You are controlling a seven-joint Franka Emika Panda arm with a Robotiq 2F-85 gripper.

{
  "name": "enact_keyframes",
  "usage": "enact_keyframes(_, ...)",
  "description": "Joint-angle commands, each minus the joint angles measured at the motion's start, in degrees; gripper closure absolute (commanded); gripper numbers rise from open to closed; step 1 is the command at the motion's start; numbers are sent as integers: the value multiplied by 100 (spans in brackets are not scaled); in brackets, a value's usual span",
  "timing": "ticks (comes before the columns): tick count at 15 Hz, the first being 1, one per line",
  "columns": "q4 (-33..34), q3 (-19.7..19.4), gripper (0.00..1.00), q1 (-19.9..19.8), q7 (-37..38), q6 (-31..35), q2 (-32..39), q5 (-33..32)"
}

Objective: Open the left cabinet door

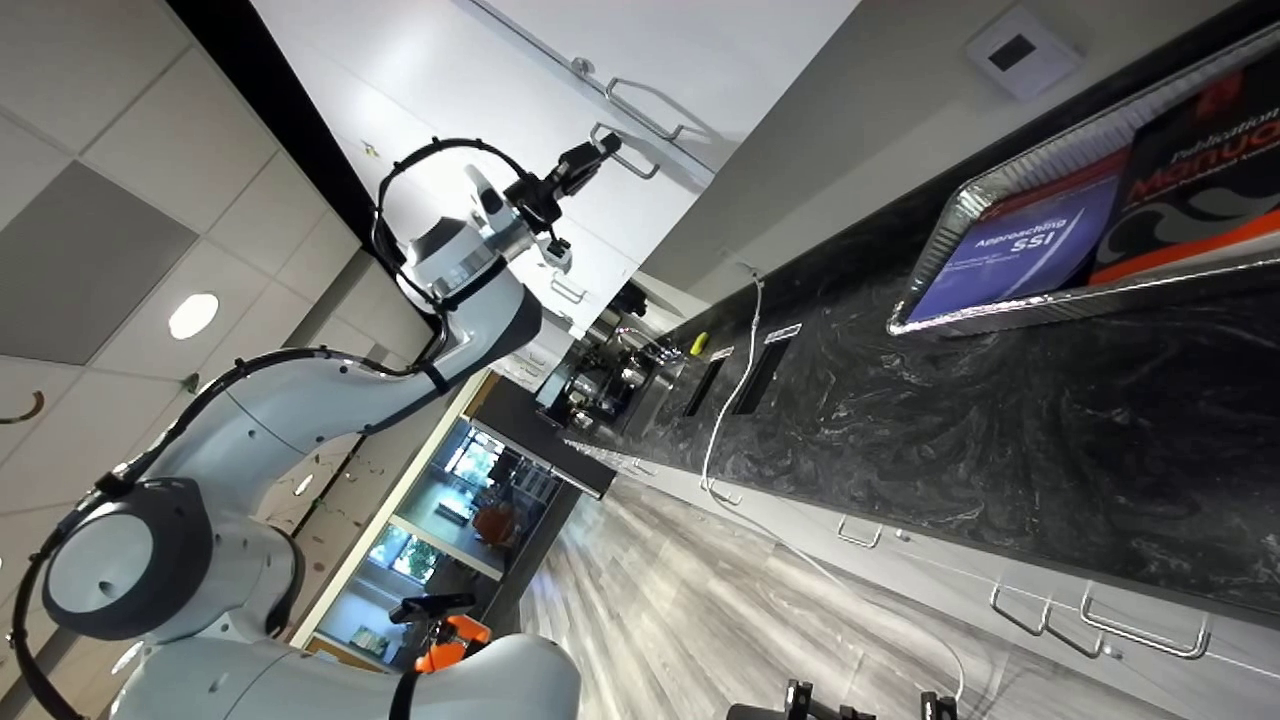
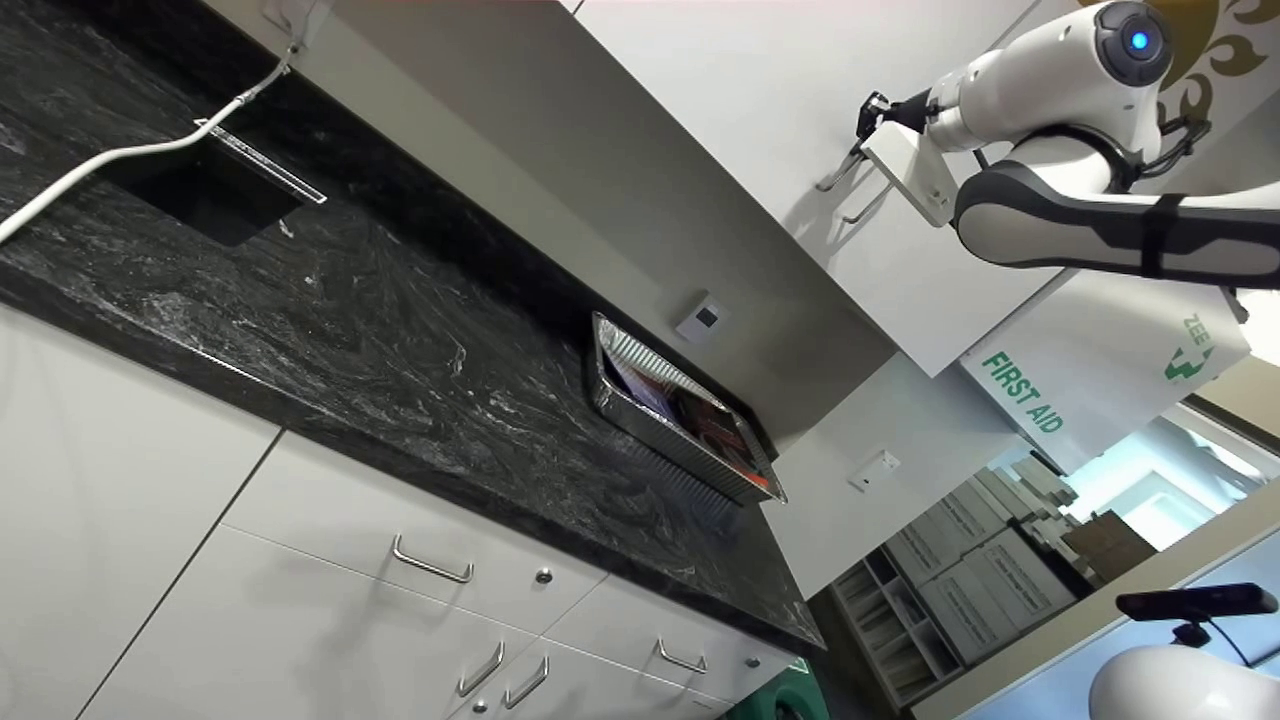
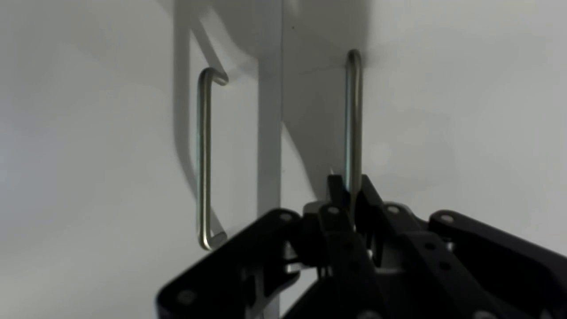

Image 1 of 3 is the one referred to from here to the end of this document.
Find round ceiling light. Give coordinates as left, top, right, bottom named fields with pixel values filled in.
left=164, top=287, right=226, bottom=344

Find metal cabinet door handle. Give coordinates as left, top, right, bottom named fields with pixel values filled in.
left=605, top=74, right=732, bottom=147
left=594, top=119, right=670, bottom=183

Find thin white cable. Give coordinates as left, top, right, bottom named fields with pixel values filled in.
left=692, top=267, right=977, bottom=706

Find orange machine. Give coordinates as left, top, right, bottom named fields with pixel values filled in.
left=412, top=609, right=493, bottom=679

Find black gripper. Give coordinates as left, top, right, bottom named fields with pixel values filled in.
left=503, top=129, right=628, bottom=234

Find glass window white frame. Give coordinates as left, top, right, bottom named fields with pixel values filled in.
left=286, top=395, right=578, bottom=672

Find silver foil tray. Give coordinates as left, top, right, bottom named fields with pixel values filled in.
left=884, top=17, right=1280, bottom=342

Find white lower cabinet front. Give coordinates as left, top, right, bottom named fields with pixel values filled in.
left=623, top=456, right=1280, bottom=720

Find dark curved ceiling fixture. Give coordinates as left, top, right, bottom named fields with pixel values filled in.
left=0, top=383, right=54, bottom=430

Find long lower cabinet handle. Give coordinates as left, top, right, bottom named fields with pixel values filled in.
left=1078, top=593, right=1218, bottom=665

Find small drawer metal handle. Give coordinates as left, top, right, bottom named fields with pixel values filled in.
left=837, top=516, right=890, bottom=558

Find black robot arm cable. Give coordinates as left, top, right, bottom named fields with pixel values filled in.
left=10, top=135, right=538, bottom=720

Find white cabinet door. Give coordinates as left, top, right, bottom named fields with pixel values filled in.
left=476, top=0, right=866, bottom=175
left=251, top=0, right=724, bottom=332

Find white wall thermostat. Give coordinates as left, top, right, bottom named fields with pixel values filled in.
left=960, top=3, right=1088, bottom=109

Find black orange manual booklet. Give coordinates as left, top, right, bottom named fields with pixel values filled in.
left=1086, top=65, right=1280, bottom=291

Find lower cabinet metal handle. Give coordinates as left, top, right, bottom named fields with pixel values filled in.
left=1041, top=606, right=1112, bottom=665
left=989, top=581, right=1055, bottom=639

